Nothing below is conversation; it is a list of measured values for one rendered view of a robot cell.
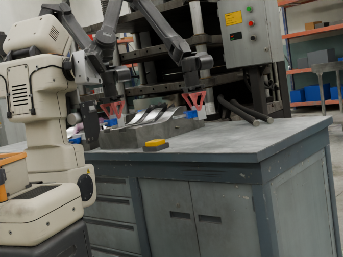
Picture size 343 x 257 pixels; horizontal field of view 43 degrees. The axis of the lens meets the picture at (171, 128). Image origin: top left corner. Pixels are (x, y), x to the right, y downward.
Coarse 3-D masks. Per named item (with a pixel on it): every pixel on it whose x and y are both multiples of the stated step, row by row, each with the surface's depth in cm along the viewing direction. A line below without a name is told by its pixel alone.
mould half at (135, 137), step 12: (156, 108) 224; (180, 108) 213; (132, 120) 223; (144, 120) 216; (168, 120) 206; (180, 120) 213; (192, 120) 220; (132, 132) 191; (144, 132) 194; (156, 132) 199; (168, 132) 206; (180, 132) 212; (108, 144) 203; (120, 144) 197; (132, 144) 192; (144, 144) 193
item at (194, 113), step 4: (192, 108) 173; (204, 108) 171; (184, 112) 171; (188, 112) 169; (192, 112) 169; (196, 112) 170; (200, 112) 170; (204, 112) 171; (176, 116) 169; (180, 116) 169; (184, 116) 170; (188, 116) 169; (192, 116) 169; (196, 116) 170; (200, 116) 170; (204, 116) 171
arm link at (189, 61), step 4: (192, 56) 170; (196, 56) 171; (184, 60) 167; (188, 60) 167; (192, 60) 167; (196, 60) 171; (184, 64) 167; (188, 64) 167; (192, 64) 167; (196, 64) 169; (184, 68) 168; (188, 68) 167; (192, 68) 167; (196, 68) 169; (184, 72) 171
